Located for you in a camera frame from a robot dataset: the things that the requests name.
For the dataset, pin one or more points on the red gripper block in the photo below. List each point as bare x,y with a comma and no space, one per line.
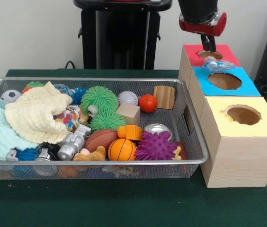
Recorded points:
199,28

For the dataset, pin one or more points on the crushed clear plastic bottle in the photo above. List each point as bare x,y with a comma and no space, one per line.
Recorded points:
216,64

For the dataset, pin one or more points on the cream knitted cloth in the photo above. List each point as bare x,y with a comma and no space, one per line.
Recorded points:
34,113

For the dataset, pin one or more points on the wooden box with three holes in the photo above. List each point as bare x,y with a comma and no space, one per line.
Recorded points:
242,160

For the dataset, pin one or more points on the shallow silver mesh bin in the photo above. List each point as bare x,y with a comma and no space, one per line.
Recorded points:
147,169

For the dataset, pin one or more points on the small orange ball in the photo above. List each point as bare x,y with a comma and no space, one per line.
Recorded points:
147,103

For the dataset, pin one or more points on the silver drink can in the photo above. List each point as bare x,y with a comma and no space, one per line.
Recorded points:
158,128

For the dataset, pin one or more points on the plain wooden cube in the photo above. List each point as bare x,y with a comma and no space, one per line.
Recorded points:
128,113

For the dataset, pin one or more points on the purple spiky ball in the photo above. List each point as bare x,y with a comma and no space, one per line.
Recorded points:
155,146

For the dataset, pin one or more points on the orange ridged plastic toy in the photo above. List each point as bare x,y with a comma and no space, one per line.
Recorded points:
130,132

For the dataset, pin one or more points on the green puffer toy with eyes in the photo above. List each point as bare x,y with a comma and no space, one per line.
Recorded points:
99,98

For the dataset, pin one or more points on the orange toy basketball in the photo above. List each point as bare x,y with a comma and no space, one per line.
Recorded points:
122,149

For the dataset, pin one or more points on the grey plastic toy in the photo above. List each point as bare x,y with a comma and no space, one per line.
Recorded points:
74,143

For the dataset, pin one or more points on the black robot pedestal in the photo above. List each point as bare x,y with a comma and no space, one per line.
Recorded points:
124,35

